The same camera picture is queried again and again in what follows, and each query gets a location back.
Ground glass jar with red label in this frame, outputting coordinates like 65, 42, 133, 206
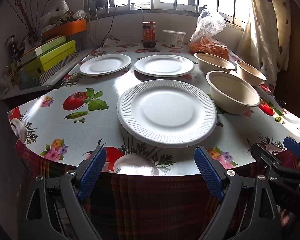
142, 21, 157, 48

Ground red plaid cloth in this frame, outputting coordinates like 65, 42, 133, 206
15, 140, 300, 240

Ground beige paper bowl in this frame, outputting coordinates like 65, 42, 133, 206
194, 52, 237, 74
235, 60, 267, 87
206, 70, 261, 115

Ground flat white and green box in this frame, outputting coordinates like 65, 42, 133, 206
21, 35, 68, 58

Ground white cable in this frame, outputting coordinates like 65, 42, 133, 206
89, 6, 102, 44
135, 4, 145, 23

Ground dark glass bottle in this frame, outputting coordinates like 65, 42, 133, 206
6, 36, 18, 55

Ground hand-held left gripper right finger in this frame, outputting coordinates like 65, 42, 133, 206
194, 145, 282, 240

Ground lime green box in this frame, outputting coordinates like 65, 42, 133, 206
24, 40, 78, 73

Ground brown wooden cabinet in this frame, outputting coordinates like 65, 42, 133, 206
272, 0, 300, 105

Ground black cable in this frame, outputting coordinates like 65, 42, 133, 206
105, 5, 117, 40

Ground white plastic bags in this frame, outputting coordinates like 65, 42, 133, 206
39, 0, 87, 27

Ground clear plastic bag of oranges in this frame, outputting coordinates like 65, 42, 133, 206
189, 9, 230, 60

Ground white plastic tub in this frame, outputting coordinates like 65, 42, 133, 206
163, 30, 186, 48

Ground white foam plate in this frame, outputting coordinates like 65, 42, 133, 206
79, 54, 132, 76
133, 54, 195, 77
117, 79, 218, 148

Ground cream patterned curtain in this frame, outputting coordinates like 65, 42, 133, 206
236, 0, 293, 93

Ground vegetable print vinyl tablecloth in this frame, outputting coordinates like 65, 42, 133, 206
7, 38, 300, 177

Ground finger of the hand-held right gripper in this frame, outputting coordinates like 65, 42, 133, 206
247, 143, 300, 182
283, 137, 300, 171

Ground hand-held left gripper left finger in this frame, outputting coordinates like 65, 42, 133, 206
26, 145, 108, 240

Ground red berry branches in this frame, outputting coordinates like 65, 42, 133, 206
6, 0, 58, 37

